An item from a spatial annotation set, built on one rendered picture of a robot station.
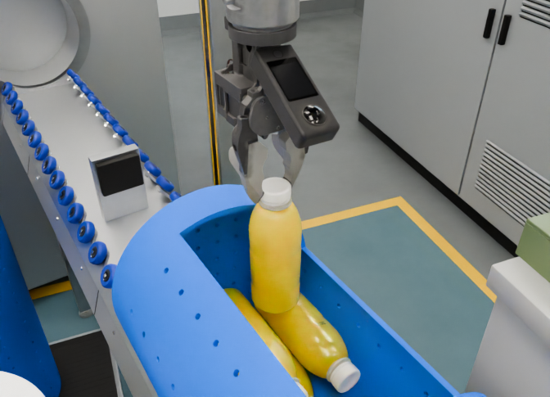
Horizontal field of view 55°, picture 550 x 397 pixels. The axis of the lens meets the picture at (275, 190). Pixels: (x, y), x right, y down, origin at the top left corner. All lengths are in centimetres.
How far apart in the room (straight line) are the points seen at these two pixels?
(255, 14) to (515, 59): 193
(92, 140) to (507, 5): 168
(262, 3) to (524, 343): 55
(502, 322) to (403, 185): 222
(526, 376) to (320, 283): 30
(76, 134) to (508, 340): 120
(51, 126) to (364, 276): 143
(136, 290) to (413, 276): 187
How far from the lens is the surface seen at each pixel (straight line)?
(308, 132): 51
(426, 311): 231
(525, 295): 76
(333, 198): 283
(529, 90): 237
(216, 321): 58
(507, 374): 87
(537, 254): 78
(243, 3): 54
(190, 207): 70
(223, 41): 130
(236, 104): 60
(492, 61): 250
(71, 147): 152
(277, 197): 63
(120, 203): 120
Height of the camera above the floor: 164
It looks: 35 degrees down
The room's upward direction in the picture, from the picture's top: straight up
